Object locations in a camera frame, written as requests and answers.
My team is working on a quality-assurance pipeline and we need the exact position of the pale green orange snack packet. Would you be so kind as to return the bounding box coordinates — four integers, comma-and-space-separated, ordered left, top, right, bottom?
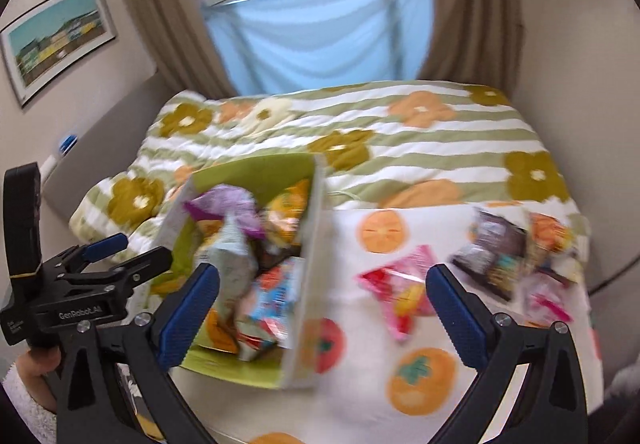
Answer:
197, 216, 261, 357

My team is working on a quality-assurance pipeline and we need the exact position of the yellow snack packet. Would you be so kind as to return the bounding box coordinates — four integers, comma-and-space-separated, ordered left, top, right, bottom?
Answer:
260, 179, 313, 250

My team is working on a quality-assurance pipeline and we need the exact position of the light blue red snack packet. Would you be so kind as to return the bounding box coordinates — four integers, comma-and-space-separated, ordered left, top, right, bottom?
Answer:
235, 256, 306, 362

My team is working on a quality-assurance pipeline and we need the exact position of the black white snack packet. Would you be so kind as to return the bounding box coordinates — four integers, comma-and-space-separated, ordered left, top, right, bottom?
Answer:
450, 206, 528, 302

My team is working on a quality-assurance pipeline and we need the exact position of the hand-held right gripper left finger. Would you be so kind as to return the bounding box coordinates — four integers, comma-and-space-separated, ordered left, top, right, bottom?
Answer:
56, 263, 221, 444

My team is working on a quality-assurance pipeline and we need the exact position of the striped floral blanket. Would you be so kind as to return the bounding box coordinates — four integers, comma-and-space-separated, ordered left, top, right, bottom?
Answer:
70, 80, 591, 275

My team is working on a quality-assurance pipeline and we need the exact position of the light blue cloth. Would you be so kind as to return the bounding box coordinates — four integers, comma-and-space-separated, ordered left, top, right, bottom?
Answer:
202, 0, 436, 95

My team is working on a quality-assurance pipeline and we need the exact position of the person's left hand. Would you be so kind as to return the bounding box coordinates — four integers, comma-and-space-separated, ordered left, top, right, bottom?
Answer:
15, 351, 64, 397

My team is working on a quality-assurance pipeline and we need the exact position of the dark metal rack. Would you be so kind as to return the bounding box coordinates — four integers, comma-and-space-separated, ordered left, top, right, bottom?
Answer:
587, 269, 640, 297

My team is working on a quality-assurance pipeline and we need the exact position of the purple snack packet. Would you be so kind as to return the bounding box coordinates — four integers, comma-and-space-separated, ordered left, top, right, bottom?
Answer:
182, 185, 263, 241

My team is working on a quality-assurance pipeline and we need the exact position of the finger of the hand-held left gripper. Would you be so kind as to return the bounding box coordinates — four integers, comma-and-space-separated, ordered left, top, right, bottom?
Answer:
65, 246, 174, 297
42, 233, 129, 283

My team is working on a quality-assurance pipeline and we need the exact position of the grey headboard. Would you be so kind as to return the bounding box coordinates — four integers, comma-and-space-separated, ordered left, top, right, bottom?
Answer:
42, 74, 171, 225

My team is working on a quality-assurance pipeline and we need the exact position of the green cardboard box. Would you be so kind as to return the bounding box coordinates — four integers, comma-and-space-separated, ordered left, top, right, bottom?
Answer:
150, 153, 331, 390

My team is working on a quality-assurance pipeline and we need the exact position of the fruit print tablecloth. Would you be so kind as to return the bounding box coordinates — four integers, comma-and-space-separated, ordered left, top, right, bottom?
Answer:
170, 201, 601, 444

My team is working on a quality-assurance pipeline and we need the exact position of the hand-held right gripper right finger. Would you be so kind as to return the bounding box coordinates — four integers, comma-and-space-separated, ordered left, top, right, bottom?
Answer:
425, 264, 588, 444

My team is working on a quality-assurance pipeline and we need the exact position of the framed wall picture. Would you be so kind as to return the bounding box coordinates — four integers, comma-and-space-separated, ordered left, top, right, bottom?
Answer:
0, 0, 118, 110

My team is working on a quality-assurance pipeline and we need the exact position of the clear pink snack packet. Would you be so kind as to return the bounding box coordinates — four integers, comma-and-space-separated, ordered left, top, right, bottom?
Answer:
520, 271, 576, 327

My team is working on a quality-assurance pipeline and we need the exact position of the person's left forearm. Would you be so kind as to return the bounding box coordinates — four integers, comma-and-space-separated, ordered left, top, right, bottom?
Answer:
0, 364, 58, 432

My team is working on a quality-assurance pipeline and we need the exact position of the orange white snack packet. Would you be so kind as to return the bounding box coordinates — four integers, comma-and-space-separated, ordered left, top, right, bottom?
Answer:
525, 211, 576, 270

